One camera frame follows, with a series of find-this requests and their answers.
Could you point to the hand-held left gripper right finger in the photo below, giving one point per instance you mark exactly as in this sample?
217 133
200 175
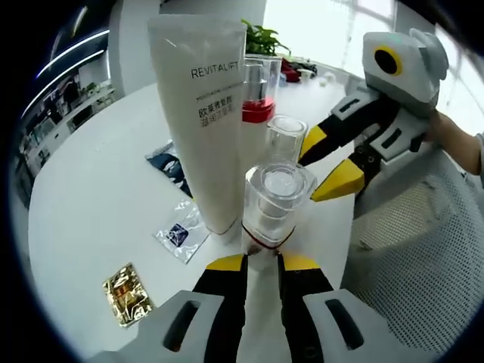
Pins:
329 332

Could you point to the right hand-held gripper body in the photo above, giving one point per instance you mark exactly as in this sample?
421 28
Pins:
416 68

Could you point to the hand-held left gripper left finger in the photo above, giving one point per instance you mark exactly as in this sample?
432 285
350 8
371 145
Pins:
159 332

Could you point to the gold foil skincare sachet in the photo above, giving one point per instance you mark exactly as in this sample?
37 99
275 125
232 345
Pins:
128 295

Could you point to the red-collared skincare bottle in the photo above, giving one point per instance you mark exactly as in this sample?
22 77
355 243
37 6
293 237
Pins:
257 109

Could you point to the small clear skincare sachet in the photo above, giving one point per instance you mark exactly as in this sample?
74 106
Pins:
181 234

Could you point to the white skincare tube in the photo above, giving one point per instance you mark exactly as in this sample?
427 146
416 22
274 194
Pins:
200 151

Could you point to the green and dark mask packet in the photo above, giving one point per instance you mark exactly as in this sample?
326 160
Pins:
170 170

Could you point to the person's right hand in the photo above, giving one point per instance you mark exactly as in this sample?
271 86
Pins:
442 130

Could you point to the small white object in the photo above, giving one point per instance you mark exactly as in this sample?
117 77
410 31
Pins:
327 80

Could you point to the dark small object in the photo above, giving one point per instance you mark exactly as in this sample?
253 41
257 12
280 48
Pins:
305 69

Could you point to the red cloth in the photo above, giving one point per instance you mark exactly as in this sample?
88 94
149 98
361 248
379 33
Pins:
290 72

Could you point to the white mesh chair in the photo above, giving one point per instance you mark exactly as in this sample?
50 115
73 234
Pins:
416 257

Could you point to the green potted plant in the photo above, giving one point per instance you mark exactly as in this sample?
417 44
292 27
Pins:
264 38

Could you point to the office shelving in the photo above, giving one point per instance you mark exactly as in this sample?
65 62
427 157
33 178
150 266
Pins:
56 121

